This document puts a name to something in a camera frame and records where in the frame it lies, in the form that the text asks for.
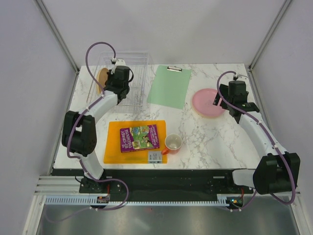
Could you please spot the purple treehouse book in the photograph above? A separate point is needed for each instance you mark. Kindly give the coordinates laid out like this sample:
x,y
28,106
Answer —
x,y
139,138

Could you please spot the orange mug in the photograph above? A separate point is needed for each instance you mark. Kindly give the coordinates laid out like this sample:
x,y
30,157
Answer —
x,y
173,143

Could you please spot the tan plate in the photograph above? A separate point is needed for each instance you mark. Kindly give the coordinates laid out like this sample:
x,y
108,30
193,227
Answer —
x,y
102,77

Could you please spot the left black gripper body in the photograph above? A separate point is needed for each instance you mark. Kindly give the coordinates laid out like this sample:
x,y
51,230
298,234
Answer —
x,y
110,78

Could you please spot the green clipboard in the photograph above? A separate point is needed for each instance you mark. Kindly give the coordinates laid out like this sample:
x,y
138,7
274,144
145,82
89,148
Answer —
x,y
169,86

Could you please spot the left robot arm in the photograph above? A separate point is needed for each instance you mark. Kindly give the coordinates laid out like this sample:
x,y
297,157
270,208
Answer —
x,y
79,128

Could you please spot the clear wire dish rack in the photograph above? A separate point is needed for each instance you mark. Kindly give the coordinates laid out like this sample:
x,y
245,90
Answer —
x,y
138,62

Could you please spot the orange-yellow plate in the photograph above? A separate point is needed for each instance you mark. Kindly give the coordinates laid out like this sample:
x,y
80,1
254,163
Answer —
x,y
207,110

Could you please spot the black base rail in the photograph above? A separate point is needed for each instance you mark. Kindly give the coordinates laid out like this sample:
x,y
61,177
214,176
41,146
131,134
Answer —
x,y
164,184

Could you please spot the pink plate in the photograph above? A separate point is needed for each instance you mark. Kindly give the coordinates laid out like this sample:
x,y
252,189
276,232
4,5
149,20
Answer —
x,y
204,96

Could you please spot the white slotted cable duct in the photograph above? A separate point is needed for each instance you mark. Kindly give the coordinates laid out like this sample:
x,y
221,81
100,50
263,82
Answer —
x,y
95,200

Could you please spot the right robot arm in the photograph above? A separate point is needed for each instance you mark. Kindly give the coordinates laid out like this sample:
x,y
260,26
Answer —
x,y
278,169

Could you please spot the small grey card box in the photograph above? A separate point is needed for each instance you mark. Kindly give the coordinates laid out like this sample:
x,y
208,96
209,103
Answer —
x,y
154,157

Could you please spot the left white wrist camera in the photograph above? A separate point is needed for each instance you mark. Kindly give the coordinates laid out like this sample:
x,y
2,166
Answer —
x,y
117,62

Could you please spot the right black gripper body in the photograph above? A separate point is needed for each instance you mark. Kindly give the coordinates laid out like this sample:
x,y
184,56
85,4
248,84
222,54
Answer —
x,y
223,90

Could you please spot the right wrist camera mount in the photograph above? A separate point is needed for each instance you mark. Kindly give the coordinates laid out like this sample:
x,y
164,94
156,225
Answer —
x,y
237,76

